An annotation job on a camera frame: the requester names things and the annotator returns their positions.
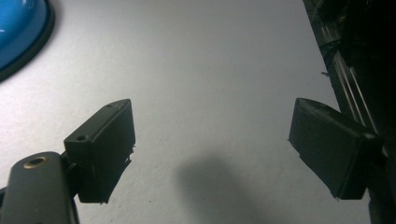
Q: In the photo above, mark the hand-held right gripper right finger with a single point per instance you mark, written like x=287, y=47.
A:
x=327, y=146

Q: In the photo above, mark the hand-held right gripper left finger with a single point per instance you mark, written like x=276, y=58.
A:
x=101, y=149

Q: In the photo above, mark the blue bowl with black rim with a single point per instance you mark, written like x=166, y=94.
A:
x=18, y=29

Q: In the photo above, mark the metal frame rail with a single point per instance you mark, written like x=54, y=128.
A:
x=348, y=62

